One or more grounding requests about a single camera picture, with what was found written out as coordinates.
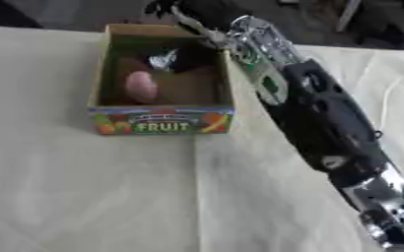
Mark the pink egg-shaped toy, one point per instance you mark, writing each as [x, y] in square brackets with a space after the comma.
[141, 87]

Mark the cardboard fruit box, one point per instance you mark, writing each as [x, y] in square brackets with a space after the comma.
[159, 123]

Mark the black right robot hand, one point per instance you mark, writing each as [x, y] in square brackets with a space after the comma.
[211, 13]

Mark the white furniture leg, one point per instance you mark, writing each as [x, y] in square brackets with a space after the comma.
[348, 14]

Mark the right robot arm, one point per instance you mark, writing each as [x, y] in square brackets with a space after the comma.
[326, 124]

